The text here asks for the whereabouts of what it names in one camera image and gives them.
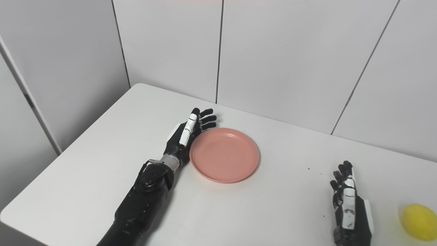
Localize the pink plate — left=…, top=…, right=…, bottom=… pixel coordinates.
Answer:
left=189, top=128, right=260, bottom=184

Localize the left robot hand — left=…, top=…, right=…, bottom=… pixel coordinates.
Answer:
left=163, top=108, right=217, bottom=161

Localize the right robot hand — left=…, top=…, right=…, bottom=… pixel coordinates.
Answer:
left=330, top=160, right=374, bottom=246

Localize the yellow lemon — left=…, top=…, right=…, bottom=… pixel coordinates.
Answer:
left=401, top=204, right=437, bottom=242

